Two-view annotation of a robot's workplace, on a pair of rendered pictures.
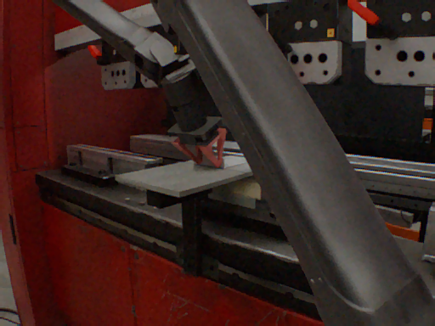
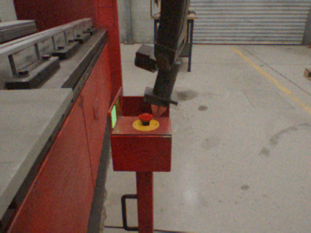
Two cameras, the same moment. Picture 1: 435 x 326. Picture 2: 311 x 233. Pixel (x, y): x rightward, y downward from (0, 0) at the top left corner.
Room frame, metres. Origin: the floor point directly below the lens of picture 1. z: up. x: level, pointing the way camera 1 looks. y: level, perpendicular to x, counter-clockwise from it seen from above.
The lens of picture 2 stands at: (0.65, 0.28, 1.08)
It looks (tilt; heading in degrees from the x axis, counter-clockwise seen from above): 25 degrees down; 224
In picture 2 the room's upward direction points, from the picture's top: straight up
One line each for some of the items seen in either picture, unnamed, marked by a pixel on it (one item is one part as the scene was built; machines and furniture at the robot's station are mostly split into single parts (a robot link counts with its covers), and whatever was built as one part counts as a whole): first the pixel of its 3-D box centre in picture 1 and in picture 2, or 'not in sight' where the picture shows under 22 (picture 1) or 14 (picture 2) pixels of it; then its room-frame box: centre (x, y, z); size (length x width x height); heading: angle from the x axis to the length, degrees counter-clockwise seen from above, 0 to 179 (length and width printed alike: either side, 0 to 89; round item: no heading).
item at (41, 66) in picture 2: not in sight; (37, 71); (0.38, -0.48, 0.89); 0.30 x 0.05 x 0.03; 50
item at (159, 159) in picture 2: not in sight; (144, 126); (0.22, -0.17, 0.75); 0.20 x 0.16 x 0.18; 43
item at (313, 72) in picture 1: (309, 42); not in sight; (0.70, -0.18, 1.26); 0.15 x 0.09 x 0.17; 50
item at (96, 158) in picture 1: (108, 164); not in sight; (1.16, 0.38, 0.92); 0.50 x 0.06 x 0.10; 50
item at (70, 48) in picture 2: not in sight; (67, 49); (0.13, -0.78, 0.89); 0.30 x 0.05 x 0.03; 50
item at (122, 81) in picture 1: (126, 62); not in sight; (1.08, 0.28, 1.26); 0.15 x 0.09 x 0.17; 50
